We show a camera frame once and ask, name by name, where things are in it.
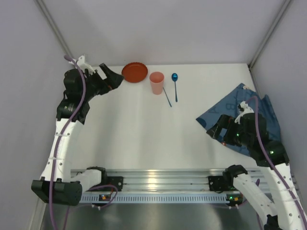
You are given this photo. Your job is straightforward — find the blue lettered placemat cloth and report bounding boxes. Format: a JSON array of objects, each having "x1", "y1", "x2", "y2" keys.
[{"x1": 196, "y1": 83, "x2": 281, "y2": 141}]

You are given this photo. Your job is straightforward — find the pink plastic cup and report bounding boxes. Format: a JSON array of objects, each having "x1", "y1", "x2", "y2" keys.
[{"x1": 149, "y1": 71, "x2": 165, "y2": 95}]

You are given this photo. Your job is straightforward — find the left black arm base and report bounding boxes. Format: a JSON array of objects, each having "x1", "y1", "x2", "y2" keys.
[{"x1": 107, "y1": 176, "x2": 124, "y2": 192}]

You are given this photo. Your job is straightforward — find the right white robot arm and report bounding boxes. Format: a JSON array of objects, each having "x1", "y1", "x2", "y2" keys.
[{"x1": 207, "y1": 113, "x2": 307, "y2": 230}]

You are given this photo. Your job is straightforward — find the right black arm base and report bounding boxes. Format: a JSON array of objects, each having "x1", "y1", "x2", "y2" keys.
[{"x1": 208, "y1": 176, "x2": 228, "y2": 193}]

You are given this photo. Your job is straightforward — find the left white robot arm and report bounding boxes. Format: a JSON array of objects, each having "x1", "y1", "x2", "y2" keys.
[{"x1": 31, "y1": 63, "x2": 124, "y2": 206}]

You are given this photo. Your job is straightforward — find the orange-red plate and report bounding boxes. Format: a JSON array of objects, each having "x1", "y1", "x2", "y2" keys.
[{"x1": 121, "y1": 62, "x2": 148, "y2": 83}]

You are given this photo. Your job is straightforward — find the blue metallic fork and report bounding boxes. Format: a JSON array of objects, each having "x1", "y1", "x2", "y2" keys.
[{"x1": 163, "y1": 87, "x2": 172, "y2": 107}]

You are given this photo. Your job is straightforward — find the blue metallic spoon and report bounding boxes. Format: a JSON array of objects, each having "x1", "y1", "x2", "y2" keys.
[{"x1": 171, "y1": 73, "x2": 178, "y2": 102}]

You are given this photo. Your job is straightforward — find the aluminium mounting rail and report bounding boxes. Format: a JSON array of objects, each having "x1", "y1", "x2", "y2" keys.
[{"x1": 69, "y1": 168, "x2": 272, "y2": 192}]

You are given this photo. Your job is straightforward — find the left corner frame post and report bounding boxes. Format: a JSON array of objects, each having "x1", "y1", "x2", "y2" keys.
[{"x1": 34, "y1": 0, "x2": 72, "y2": 57}]

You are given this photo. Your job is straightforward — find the corner frame post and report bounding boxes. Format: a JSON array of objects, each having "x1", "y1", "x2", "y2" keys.
[
  {"x1": 248, "y1": 0, "x2": 293, "y2": 71},
  {"x1": 34, "y1": 0, "x2": 72, "y2": 57}
]

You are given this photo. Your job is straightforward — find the perforated cable duct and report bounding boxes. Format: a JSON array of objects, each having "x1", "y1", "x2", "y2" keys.
[{"x1": 80, "y1": 193, "x2": 243, "y2": 204}]

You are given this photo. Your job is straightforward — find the right corner frame post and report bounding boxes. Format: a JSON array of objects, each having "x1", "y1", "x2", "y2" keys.
[{"x1": 248, "y1": 0, "x2": 293, "y2": 71}]

